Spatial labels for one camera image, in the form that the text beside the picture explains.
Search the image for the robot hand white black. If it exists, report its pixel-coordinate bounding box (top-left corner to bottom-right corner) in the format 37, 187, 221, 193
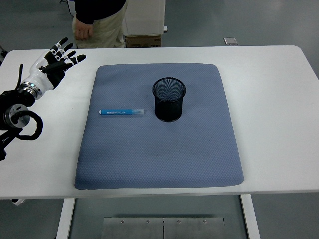
21, 37, 87, 91

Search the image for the blue marker pen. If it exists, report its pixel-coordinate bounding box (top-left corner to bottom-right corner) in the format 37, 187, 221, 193
99, 108, 146, 117

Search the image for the person's hand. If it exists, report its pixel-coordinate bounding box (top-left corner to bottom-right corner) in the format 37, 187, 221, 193
74, 18, 94, 41

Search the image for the black mesh pen holder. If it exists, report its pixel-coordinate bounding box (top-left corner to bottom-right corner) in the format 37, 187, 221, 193
152, 77, 187, 122

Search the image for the person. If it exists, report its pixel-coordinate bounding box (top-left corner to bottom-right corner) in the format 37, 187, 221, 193
72, 0, 129, 49

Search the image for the cardboard box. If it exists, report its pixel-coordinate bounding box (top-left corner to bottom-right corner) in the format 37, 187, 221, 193
124, 34, 162, 48

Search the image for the white cabinet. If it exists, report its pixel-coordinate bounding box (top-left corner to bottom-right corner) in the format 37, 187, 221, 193
123, 0, 169, 36

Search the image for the blue-grey textured mat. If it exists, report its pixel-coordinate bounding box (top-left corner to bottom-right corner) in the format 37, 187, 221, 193
74, 63, 244, 190

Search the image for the white table leg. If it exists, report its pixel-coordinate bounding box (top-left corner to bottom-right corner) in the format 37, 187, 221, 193
55, 198, 76, 239
240, 194, 261, 239

